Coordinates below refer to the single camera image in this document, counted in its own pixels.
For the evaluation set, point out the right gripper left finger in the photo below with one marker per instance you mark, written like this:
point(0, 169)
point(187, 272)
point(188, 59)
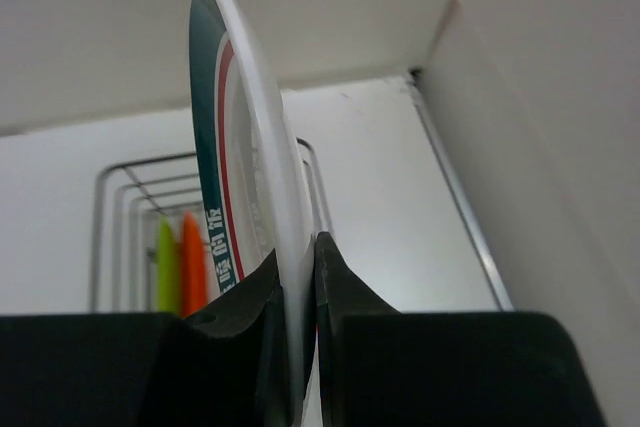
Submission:
point(150, 367)

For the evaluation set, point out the lime green plate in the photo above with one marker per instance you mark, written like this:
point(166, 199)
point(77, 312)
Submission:
point(168, 288)

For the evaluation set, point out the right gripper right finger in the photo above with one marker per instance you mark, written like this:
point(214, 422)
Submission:
point(382, 367)

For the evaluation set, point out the white plate teal rim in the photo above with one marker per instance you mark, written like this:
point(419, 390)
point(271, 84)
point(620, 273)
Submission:
point(259, 220)

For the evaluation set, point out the orange plate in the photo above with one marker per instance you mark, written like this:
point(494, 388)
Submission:
point(193, 267)

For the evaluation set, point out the black wire dish rack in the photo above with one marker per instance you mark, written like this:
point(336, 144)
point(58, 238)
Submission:
point(130, 200)

